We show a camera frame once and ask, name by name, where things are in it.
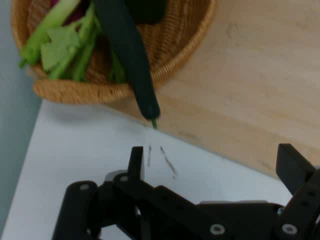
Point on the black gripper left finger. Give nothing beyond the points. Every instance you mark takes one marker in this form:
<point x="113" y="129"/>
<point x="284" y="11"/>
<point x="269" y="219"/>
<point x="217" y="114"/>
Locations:
<point x="140" y="195"/>

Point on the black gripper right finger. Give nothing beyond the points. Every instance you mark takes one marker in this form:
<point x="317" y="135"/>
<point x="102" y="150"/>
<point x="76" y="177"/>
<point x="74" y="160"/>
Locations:
<point x="297" y="215"/>

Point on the long dark green cucumber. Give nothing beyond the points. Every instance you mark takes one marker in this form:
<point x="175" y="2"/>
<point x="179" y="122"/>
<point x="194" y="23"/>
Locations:
<point x="130" y="55"/>

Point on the bamboo cutting board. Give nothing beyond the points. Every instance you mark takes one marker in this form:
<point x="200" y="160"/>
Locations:
<point x="250" y="75"/>

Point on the woven wicker basket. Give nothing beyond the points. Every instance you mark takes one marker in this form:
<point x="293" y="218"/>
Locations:
<point x="172" y="42"/>

